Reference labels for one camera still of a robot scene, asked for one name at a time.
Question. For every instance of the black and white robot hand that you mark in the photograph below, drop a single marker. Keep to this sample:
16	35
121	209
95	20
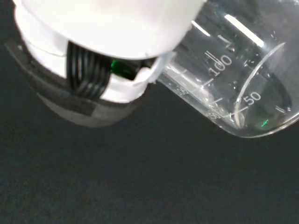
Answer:
105	25

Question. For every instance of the black bench cloth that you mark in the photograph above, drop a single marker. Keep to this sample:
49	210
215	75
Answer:
140	177

